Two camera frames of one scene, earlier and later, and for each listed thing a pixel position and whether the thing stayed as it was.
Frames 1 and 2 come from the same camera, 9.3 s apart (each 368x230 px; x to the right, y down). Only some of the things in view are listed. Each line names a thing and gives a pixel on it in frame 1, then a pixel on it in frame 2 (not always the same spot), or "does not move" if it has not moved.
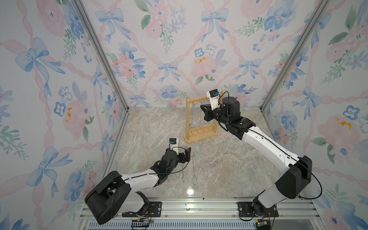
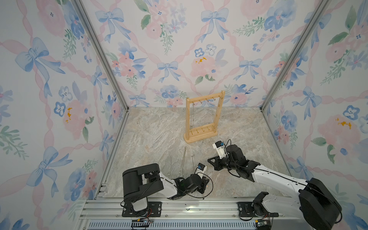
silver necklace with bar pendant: x=192 y=115 does not move
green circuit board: x=263 y=224 does not move
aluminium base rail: x=215 y=213 does not move
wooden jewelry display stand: x=196 y=133 does not move
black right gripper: x=207 y=108 to x=215 y=163
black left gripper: x=187 y=155 to x=202 y=185
